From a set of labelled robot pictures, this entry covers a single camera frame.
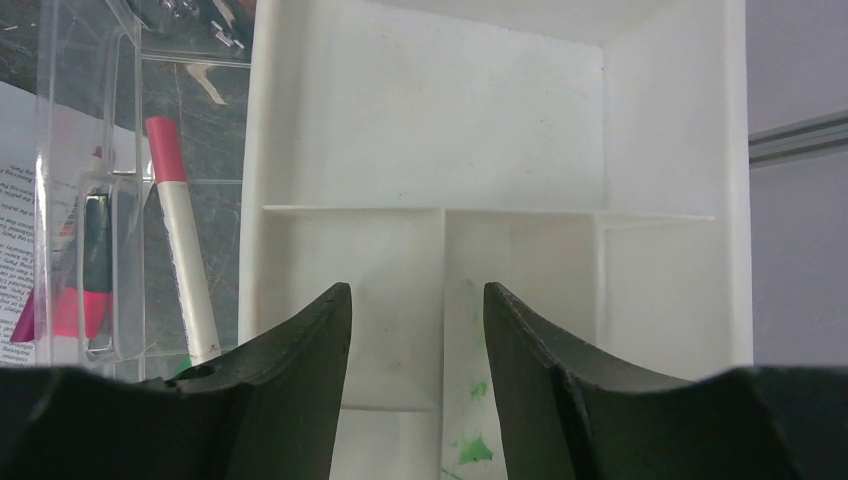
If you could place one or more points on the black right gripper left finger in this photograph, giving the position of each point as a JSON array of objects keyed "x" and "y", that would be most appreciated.
[{"x": 268, "y": 409}]

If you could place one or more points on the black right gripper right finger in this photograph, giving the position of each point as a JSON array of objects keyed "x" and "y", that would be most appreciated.
[{"x": 569, "y": 410}]

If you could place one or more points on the white pink-capped marker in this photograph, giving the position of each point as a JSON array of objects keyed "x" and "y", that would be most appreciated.
[{"x": 193, "y": 293}]

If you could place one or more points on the white drawer organizer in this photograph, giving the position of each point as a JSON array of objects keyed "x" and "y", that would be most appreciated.
[{"x": 589, "y": 155}]

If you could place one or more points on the black pink-capped highlighter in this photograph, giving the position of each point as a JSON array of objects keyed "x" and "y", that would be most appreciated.
[{"x": 87, "y": 297}]

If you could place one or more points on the pink clipboard with paper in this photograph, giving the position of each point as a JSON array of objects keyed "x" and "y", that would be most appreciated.
[{"x": 17, "y": 218}]

